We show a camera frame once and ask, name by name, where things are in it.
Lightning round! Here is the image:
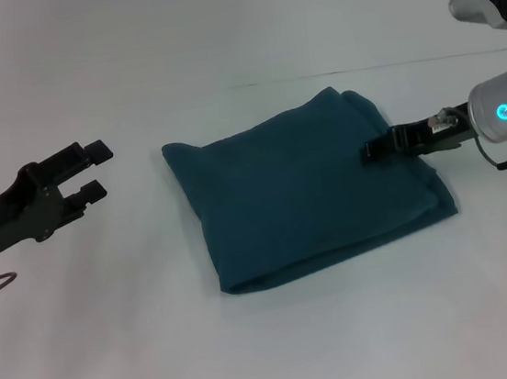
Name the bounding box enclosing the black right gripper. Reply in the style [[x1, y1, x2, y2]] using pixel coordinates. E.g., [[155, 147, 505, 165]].
[[355, 100, 479, 164]]

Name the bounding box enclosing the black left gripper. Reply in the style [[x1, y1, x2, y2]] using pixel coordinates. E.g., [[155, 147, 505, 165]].
[[0, 137, 127, 268]]

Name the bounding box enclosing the teal blue t-shirt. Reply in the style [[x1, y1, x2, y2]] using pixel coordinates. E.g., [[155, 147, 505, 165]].
[[154, 72, 467, 303]]

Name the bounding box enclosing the silver metal cable connector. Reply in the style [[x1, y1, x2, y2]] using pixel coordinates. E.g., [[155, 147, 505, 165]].
[[426, 106, 460, 135]]

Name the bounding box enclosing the thin black cable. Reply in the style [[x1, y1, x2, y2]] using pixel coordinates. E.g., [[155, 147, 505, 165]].
[[475, 132, 507, 173]]

